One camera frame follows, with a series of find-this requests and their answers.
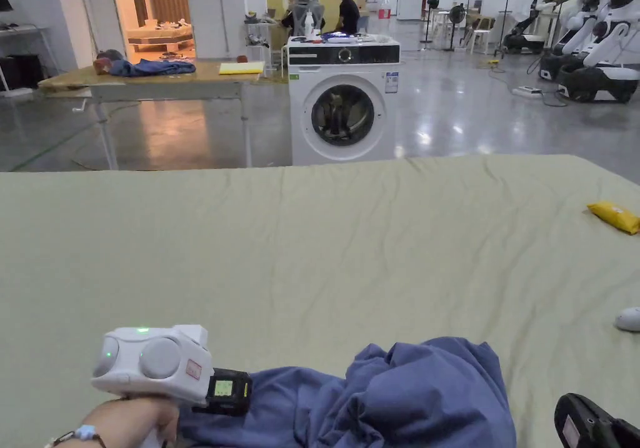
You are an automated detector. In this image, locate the white washing machine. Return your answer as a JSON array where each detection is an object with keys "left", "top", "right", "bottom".
[{"left": 287, "top": 31, "right": 403, "bottom": 166}]

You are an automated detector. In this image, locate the bed with pale green sheet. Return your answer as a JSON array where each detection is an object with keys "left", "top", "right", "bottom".
[{"left": 0, "top": 155, "right": 640, "bottom": 448}]

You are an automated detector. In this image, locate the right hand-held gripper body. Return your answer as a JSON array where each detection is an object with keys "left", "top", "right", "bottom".
[{"left": 553, "top": 392, "right": 640, "bottom": 448}]

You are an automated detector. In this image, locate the grey office chair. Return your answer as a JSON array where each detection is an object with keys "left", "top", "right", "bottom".
[{"left": 289, "top": 0, "right": 327, "bottom": 38}]

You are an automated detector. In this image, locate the wooden bed frame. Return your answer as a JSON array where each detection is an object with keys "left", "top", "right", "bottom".
[{"left": 124, "top": 17, "right": 195, "bottom": 53}]

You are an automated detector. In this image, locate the person's left forearm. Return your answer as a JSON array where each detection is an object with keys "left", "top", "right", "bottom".
[{"left": 37, "top": 417, "right": 109, "bottom": 448}]

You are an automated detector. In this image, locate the person's left hand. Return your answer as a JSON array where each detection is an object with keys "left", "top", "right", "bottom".
[{"left": 81, "top": 396, "right": 181, "bottom": 448}]

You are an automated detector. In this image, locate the dark blue shirt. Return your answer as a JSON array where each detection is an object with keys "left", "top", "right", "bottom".
[{"left": 177, "top": 337, "right": 518, "bottom": 448}]

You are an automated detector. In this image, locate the white hand controller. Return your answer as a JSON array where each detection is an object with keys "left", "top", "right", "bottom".
[{"left": 614, "top": 307, "right": 640, "bottom": 333}]

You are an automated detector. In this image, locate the wooden top table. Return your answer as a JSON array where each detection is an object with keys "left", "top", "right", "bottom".
[{"left": 37, "top": 49, "right": 267, "bottom": 171}]

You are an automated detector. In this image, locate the yellow packet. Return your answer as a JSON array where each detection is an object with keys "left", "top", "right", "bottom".
[{"left": 586, "top": 201, "right": 640, "bottom": 237}]

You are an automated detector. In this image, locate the white chair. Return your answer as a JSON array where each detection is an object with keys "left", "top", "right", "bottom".
[{"left": 469, "top": 14, "right": 497, "bottom": 56}]

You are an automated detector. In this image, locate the black standing fan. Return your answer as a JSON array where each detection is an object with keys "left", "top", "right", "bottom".
[
  {"left": 419, "top": 0, "right": 442, "bottom": 44},
  {"left": 446, "top": 4, "right": 467, "bottom": 51}
]

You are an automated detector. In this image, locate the white and black robot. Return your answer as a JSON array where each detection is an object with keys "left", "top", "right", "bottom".
[{"left": 539, "top": 0, "right": 640, "bottom": 104}]

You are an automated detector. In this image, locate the black robot arm on base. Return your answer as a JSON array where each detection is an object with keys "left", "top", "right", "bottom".
[{"left": 501, "top": 0, "right": 551, "bottom": 54}]

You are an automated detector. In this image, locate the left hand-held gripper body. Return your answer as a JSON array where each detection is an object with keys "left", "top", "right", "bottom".
[{"left": 91, "top": 324, "right": 253, "bottom": 416}]

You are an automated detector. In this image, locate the white metal shelf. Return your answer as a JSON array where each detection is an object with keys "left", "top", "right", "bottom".
[{"left": 0, "top": 0, "right": 53, "bottom": 96}]

